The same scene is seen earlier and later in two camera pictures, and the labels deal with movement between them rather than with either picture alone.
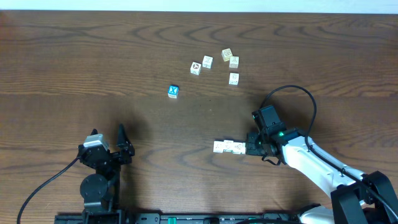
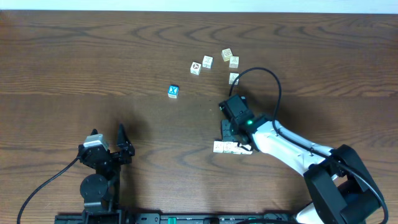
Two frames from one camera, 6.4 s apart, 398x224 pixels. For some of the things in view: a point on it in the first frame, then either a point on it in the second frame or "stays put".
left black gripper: [109, 155] stays put
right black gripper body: [256, 145] → [229, 130]
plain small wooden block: [218, 147] stays put
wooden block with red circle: [196, 68] stays put
